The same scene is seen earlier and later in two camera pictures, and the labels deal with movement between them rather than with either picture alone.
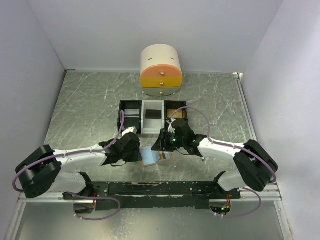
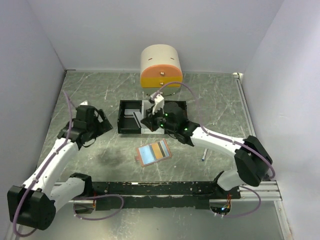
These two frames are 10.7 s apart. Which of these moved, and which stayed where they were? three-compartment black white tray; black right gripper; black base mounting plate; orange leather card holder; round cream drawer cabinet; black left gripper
Moved: black left gripper; black right gripper
Stayed: black base mounting plate; three-compartment black white tray; round cream drawer cabinet; orange leather card holder
